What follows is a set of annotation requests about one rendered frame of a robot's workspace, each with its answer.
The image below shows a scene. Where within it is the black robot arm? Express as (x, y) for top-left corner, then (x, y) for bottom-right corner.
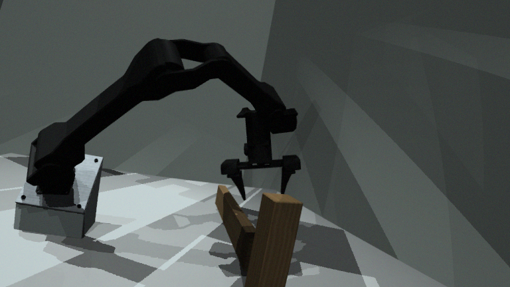
(26, 38), (298, 195)

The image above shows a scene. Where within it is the dark brown wooden post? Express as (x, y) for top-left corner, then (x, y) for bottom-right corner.
(244, 192), (303, 287)

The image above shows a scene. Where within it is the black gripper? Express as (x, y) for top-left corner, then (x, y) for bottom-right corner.
(220, 135), (301, 201)

